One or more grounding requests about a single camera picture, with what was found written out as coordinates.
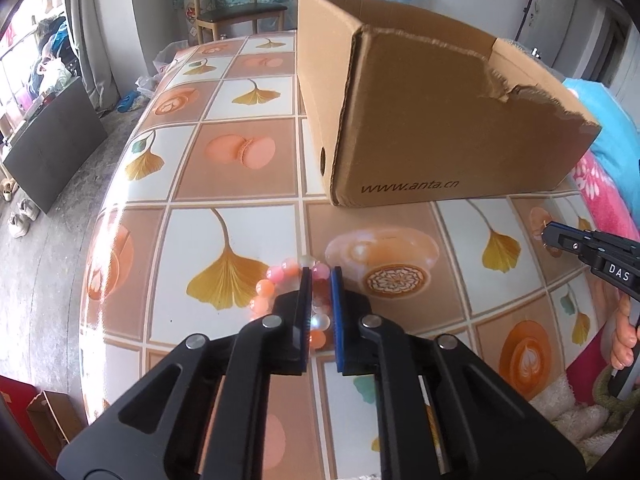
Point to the person's right hand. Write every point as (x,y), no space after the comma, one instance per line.
(624,337)

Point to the small cardboard box on floor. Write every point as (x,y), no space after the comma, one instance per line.
(55,420)

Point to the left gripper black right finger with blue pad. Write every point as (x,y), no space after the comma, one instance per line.
(443,413)

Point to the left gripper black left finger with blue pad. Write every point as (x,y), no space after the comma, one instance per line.
(201,412)

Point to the pair of shoes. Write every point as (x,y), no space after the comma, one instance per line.
(27,211)

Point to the red box on floor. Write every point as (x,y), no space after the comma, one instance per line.
(18,396)

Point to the patterned tablecloth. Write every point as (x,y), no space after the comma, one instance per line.
(218,198)

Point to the light blue blanket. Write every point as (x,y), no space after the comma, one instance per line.
(617,145)

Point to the white fluffy rug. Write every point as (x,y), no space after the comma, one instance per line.
(591,428)

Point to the wooden chair dark seat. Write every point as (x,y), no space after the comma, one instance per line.
(208,18)

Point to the pink floral blanket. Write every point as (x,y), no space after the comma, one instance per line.
(611,215)

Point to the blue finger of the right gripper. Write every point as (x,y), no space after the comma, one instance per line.
(553,231)

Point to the dark grey cabinet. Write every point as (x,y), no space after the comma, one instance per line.
(49,149)

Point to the brown cardboard box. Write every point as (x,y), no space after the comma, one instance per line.
(409,106)

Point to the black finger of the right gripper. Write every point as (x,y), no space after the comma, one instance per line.
(565,245)

